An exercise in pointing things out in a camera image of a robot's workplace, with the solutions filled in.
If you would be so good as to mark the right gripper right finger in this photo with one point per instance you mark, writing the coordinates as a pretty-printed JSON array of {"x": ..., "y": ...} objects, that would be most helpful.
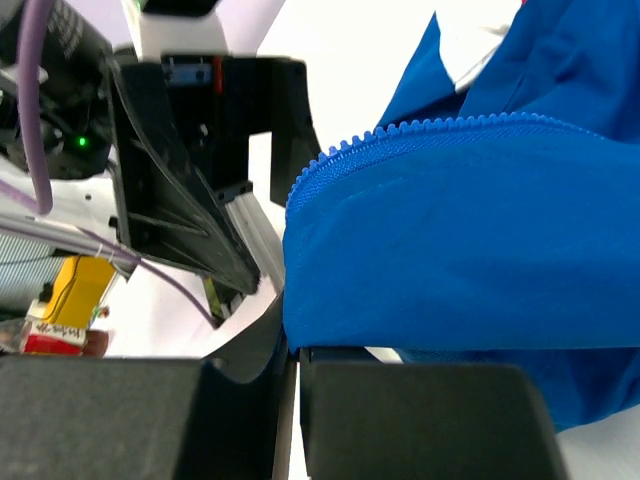
[{"x": 363, "y": 419}]

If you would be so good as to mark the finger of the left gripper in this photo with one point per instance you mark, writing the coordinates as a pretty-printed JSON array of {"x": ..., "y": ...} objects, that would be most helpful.
[
  {"x": 167, "y": 211},
  {"x": 263, "y": 242}
]

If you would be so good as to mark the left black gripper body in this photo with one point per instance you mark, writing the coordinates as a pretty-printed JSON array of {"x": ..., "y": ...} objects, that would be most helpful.
[{"x": 221, "y": 101}]

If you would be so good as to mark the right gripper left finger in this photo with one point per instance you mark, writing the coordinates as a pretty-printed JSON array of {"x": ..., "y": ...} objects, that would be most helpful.
[{"x": 227, "y": 416}]

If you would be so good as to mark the blue white red jacket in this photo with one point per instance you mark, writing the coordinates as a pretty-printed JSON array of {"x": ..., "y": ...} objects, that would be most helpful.
[{"x": 492, "y": 216}]

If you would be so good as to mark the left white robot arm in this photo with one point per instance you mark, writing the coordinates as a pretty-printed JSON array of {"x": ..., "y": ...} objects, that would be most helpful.
[{"x": 55, "y": 124}]

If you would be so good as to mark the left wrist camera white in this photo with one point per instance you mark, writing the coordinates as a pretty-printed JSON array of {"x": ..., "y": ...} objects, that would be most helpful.
[{"x": 160, "y": 28}]

